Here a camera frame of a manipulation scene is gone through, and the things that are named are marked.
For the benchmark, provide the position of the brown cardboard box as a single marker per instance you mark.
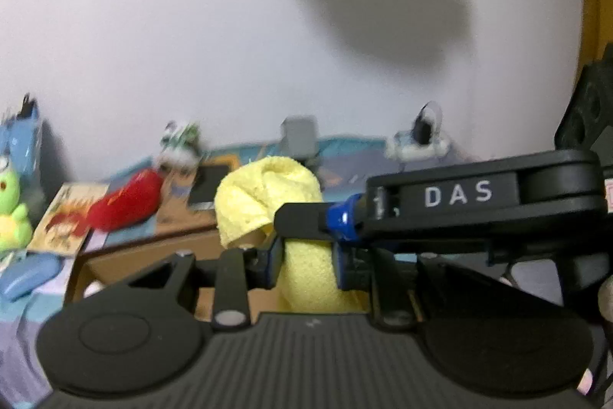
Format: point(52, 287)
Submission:
point(110, 265)

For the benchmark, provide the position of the green frog plush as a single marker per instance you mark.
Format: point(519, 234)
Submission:
point(16, 230)

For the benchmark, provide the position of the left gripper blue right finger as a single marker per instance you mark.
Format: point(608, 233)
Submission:
point(352, 271)

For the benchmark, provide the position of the illustrated picture book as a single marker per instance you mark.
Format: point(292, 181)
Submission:
point(64, 227)

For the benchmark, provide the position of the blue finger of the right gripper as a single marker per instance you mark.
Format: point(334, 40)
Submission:
point(322, 221)

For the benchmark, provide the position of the person right hand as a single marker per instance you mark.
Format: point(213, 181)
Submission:
point(587, 379)

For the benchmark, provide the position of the white power strip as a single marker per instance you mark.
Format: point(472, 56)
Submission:
point(403, 148)

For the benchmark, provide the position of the yellow towel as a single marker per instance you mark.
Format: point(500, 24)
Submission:
point(279, 195)

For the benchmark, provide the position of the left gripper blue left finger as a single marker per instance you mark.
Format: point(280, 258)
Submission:
point(265, 263)

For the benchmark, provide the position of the black smartphone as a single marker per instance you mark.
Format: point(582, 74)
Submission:
point(205, 185)

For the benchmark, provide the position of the teal purple patterned bedsheet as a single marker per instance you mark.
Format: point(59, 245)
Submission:
point(343, 165)

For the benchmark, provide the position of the blue plastic package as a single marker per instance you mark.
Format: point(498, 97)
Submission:
point(21, 139)

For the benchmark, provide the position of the black charger plug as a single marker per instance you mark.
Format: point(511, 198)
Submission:
point(428, 123)

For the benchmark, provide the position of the red plush pillow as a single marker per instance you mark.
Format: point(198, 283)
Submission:
point(139, 199)

